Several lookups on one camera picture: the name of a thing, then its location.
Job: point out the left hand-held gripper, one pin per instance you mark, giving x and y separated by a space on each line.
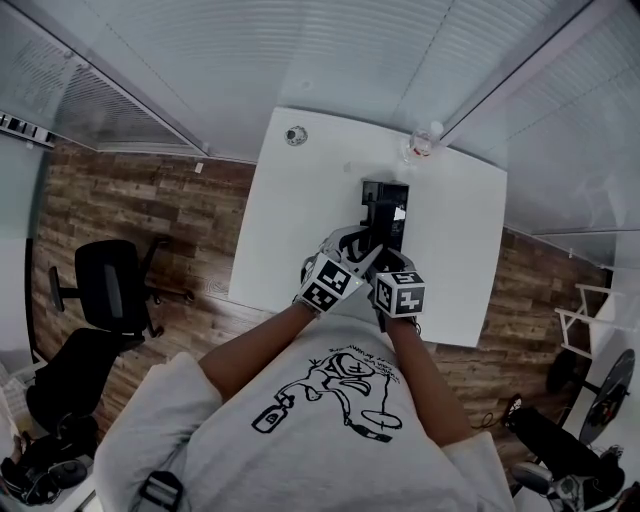
330 282

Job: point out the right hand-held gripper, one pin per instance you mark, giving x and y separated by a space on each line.
402 295

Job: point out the person's right forearm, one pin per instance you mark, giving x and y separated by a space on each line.
425 380

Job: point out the person's left forearm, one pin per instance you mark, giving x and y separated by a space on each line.
260 345

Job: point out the black desk telephone base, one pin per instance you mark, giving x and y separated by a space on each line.
401 192

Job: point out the white table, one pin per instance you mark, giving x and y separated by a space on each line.
300 225

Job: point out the clear plastic bottle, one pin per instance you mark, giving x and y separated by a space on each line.
422 145

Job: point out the white folding rack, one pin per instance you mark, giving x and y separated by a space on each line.
585 320

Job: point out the person's white printed shirt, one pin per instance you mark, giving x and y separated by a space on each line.
300 450

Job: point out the silver chair base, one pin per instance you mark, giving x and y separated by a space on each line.
531 477

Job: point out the round black side table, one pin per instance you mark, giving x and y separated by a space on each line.
610 395

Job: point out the black office chair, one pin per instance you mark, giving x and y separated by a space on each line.
110 290

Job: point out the black equipment bundle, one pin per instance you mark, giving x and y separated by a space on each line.
45 472

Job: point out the white wall outlet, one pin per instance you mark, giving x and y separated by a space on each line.
199 167

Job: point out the white wall shelf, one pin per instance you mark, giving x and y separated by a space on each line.
25 131

